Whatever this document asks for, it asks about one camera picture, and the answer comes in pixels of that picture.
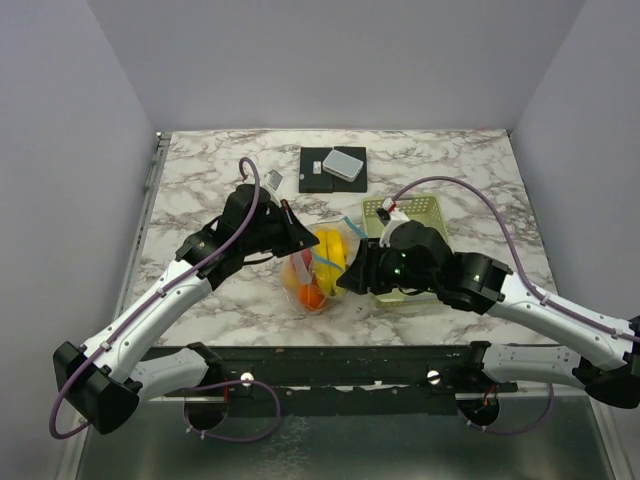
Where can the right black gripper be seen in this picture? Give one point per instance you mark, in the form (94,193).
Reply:
(363,272)

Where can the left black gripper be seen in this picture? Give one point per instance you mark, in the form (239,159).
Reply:
(298,236)

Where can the red apple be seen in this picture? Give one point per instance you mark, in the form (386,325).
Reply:
(303,258)

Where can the clear zip top bag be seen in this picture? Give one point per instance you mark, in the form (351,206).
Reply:
(309,277)

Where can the orange tangerine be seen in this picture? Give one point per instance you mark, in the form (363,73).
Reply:
(311,297)

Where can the pale green plastic basket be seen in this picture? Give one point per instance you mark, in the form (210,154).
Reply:
(424,209)

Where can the yellow banana bunch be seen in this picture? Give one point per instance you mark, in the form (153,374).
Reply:
(329,261)

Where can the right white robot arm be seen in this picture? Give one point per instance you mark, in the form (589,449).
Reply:
(588,351)

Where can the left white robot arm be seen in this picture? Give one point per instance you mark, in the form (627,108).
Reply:
(105,377)

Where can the black flat box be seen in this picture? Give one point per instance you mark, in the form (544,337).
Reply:
(314,179)

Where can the grey white small box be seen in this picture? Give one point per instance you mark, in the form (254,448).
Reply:
(342,165)

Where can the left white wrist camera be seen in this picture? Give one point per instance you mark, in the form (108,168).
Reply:
(271,183)

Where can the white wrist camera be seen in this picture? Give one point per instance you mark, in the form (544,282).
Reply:
(392,217)
(271,183)

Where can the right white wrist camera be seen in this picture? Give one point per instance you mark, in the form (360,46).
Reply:
(392,217)

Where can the black metal base rail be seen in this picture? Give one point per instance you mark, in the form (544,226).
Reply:
(349,381)

